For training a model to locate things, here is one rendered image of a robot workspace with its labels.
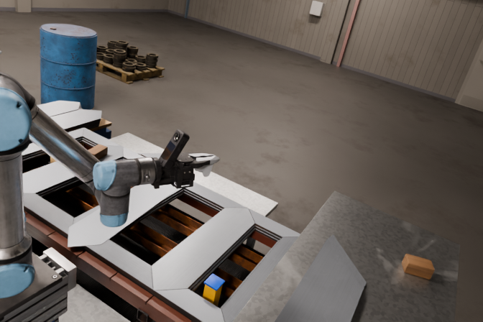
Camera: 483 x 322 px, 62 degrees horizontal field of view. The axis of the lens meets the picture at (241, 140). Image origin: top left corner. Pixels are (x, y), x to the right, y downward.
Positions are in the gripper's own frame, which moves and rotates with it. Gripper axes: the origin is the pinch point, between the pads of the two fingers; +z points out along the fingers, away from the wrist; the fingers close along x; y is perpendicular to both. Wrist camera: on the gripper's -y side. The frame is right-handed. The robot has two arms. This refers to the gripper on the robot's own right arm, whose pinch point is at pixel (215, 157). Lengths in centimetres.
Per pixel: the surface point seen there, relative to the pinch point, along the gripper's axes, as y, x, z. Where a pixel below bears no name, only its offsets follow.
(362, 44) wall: -2, -592, 743
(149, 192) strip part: 51, -80, 11
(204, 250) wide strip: 57, -31, 19
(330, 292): 42, 26, 35
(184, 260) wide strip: 58, -29, 8
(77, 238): 54, -54, -29
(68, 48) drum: 18, -374, 27
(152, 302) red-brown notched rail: 62, -15, -11
